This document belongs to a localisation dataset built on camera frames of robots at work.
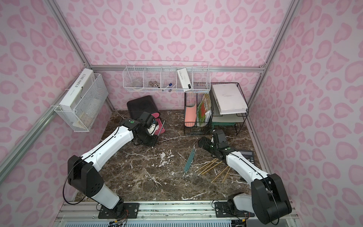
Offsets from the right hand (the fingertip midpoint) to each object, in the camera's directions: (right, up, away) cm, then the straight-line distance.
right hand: (202, 143), depth 87 cm
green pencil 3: (-7, -11, +3) cm, 14 cm away
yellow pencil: (+2, -14, +1) cm, 14 cm away
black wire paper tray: (+24, +15, +4) cm, 29 cm away
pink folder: (-7, +18, +26) cm, 32 cm away
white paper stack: (+18, +28, +6) cm, 34 cm away
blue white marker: (-21, +40, +13) cm, 47 cm away
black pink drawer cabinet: (-45, +24, +13) cm, 53 cm away
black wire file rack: (-6, +32, +30) cm, 44 cm away
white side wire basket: (-64, +14, -14) cm, 67 cm away
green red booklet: (+3, +21, +16) cm, 27 cm away
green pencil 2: (-8, -11, +3) cm, 14 cm away
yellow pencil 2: (-2, -18, -2) cm, 19 cm away
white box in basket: (-11, +41, +4) cm, 43 cm away
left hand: (-28, +2, -5) cm, 28 cm away
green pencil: (-9, -12, +3) cm, 16 cm away
